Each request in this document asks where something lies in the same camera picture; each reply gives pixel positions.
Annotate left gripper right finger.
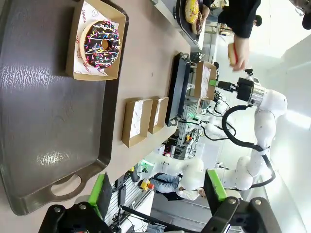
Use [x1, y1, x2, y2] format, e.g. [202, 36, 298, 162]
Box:
[203, 169, 280, 233]

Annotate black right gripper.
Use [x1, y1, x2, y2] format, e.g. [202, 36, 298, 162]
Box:
[209, 77, 255, 101]

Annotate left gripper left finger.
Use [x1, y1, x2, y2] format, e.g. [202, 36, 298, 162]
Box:
[40, 172, 113, 233]

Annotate white printed paper liner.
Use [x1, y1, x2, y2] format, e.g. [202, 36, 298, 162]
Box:
[132, 100, 144, 137]
[73, 0, 122, 77]
[201, 66, 216, 98]
[156, 99, 166, 129]

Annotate brown cardboard box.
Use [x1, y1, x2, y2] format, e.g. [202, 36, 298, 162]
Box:
[121, 98, 154, 149]
[147, 97, 170, 135]
[65, 0, 128, 82]
[194, 61, 217, 101]

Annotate red glazed donut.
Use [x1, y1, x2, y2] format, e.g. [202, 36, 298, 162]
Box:
[227, 42, 239, 67]

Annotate chocolate donut colourful sprinkles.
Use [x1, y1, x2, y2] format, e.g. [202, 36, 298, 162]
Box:
[191, 11, 205, 35]
[81, 19, 121, 69]

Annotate black rimless serving tray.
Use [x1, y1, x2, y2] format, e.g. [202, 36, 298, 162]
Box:
[175, 0, 206, 50]

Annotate yellow sprinkled donut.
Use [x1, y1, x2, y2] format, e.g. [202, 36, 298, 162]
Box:
[185, 0, 201, 24]

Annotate person's left forearm black sleeve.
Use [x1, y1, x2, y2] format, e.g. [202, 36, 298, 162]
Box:
[217, 0, 262, 39]

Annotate brown plastic serving tray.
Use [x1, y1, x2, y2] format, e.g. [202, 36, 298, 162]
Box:
[0, 0, 130, 217]

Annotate person's left hand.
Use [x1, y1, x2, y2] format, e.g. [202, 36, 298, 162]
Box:
[229, 36, 251, 72]

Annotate yellow emergency stop box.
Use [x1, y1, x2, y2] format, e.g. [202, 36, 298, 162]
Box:
[140, 178, 156, 192]

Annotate seated person white shirt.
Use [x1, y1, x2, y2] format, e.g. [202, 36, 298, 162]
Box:
[155, 174, 208, 202]

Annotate person in black clothes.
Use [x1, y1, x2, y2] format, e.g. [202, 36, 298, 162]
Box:
[252, 14, 263, 28]

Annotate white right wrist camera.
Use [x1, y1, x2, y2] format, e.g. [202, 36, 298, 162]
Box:
[243, 68, 262, 87]

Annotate black right arm cable sleeve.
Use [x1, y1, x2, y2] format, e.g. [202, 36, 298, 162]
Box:
[222, 103, 277, 190]

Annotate black handled serving tray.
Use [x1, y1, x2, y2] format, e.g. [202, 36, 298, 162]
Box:
[164, 51, 191, 128]

